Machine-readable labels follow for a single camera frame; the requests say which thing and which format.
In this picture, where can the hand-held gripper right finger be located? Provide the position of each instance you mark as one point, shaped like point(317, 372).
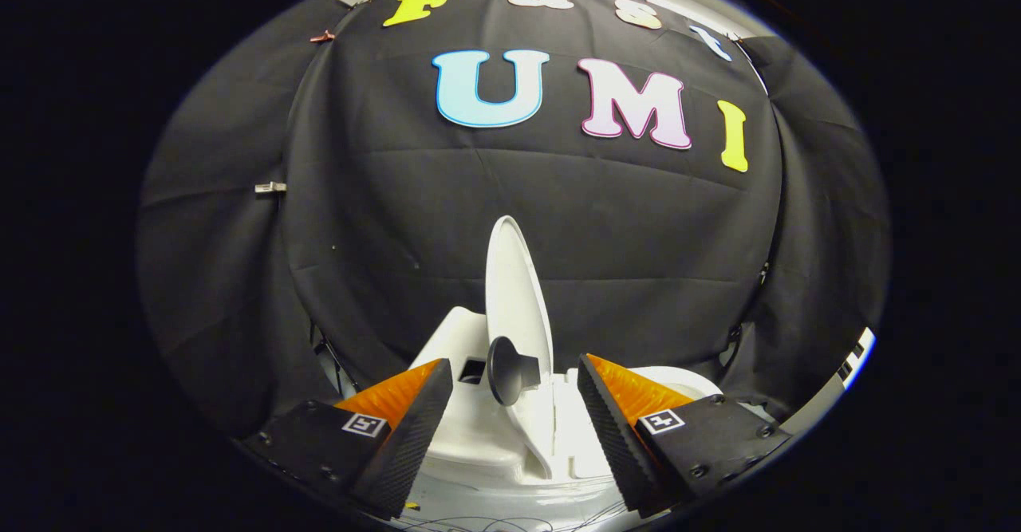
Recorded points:
point(618, 436)

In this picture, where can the copper metal clip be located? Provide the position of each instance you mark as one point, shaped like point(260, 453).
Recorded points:
point(323, 37)

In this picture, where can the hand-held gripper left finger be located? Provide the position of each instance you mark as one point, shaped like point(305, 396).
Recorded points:
point(407, 444)

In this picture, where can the silver metal clip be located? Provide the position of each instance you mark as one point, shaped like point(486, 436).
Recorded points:
point(270, 187)

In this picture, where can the grey white side cabinet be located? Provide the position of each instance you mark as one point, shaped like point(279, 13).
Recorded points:
point(821, 404)

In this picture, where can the white toilet lid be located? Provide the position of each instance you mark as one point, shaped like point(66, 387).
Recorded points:
point(514, 293)

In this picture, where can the white ceramic toilet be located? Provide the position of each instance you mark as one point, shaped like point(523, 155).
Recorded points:
point(478, 436)

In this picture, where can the black round lid knob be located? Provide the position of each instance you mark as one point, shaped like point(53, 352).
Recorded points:
point(504, 368)

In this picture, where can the large black block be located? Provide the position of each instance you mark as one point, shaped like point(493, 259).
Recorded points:
point(845, 370)

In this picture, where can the black backdrop cloth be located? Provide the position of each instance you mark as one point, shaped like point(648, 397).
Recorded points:
point(478, 213)

